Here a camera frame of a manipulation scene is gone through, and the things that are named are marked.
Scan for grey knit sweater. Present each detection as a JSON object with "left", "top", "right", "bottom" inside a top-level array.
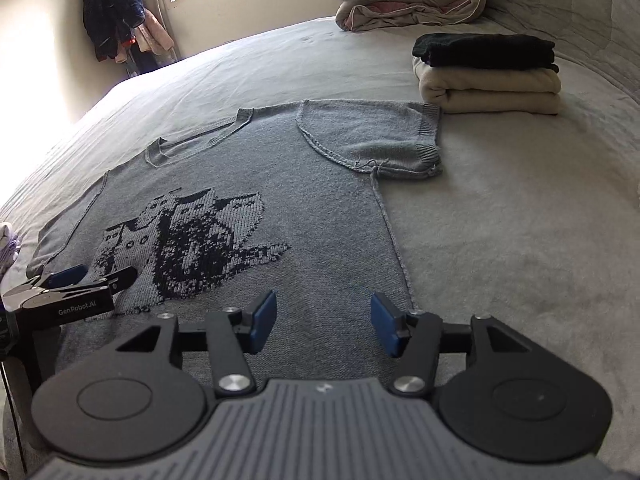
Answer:
[{"left": 31, "top": 100, "right": 446, "bottom": 386}]

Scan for folded black garment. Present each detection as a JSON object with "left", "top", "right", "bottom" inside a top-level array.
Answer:
[{"left": 411, "top": 33, "right": 560, "bottom": 73}]

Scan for folded cream garment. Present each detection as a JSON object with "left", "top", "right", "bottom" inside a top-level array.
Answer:
[{"left": 412, "top": 57, "right": 563, "bottom": 116}]

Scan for pink hanging garment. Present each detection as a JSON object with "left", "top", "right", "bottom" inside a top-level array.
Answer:
[{"left": 114, "top": 7, "right": 176, "bottom": 66}]

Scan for dark blue hanging jacket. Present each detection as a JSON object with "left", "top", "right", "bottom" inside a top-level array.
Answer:
[{"left": 81, "top": 0, "right": 147, "bottom": 63}]

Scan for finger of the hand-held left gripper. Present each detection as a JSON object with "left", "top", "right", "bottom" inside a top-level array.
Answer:
[
  {"left": 92, "top": 266, "right": 139, "bottom": 297},
  {"left": 27, "top": 264, "right": 89, "bottom": 292}
]

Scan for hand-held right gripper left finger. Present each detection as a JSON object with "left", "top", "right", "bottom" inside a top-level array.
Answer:
[{"left": 116, "top": 289, "right": 279, "bottom": 397}]

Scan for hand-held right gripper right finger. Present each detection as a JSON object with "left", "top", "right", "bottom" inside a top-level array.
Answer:
[{"left": 370, "top": 292, "right": 531, "bottom": 397}]

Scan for grey quilted headboard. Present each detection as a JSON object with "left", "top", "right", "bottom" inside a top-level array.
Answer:
[{"left": 475, "top": 0, "right": 640, "bottom": 111}]

